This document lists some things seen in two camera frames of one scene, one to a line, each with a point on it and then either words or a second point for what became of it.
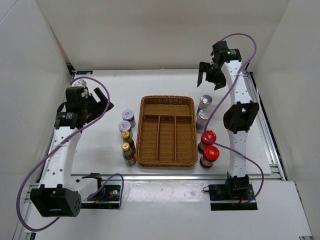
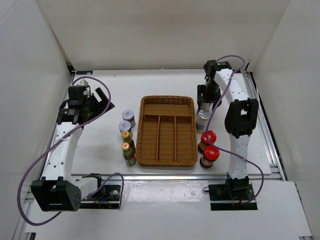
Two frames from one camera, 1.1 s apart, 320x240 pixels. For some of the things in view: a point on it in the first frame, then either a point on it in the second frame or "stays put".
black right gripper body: (214, 71) to (211, 92)
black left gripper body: (93, 109) stays put
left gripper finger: (100, 95) stays put
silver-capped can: (202, 120) stays put
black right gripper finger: (204, 67) to (200, 89)
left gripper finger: (110, 106) stays put
